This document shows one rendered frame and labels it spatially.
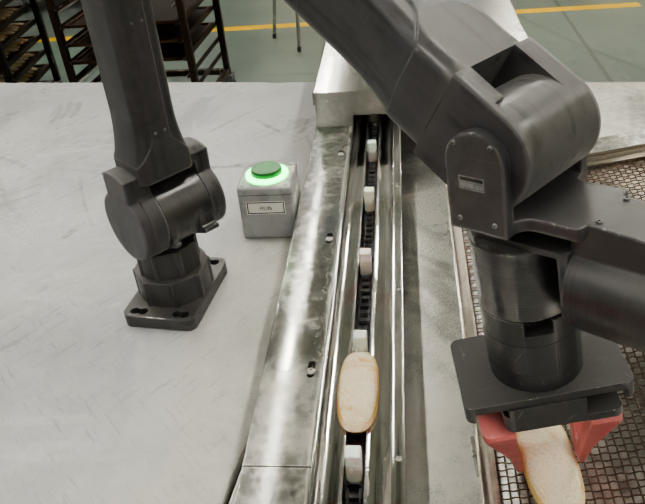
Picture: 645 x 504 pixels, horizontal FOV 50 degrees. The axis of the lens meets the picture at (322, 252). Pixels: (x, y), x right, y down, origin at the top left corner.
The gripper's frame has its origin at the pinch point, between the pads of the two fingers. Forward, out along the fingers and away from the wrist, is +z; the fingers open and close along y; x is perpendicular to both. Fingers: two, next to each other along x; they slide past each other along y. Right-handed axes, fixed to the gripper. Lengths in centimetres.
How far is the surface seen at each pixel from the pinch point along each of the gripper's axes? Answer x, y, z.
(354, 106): 67, -11, -2
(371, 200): 45.2, -10.8, 2.2
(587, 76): 296, 88, 102
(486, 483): -1.3, -4.6, 0.6
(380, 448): 5.8, -12.4, 3.3
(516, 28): 122, 24, 11
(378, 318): 22.4, -11.5, 3.2
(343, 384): 12.5, -15.1, 1.8
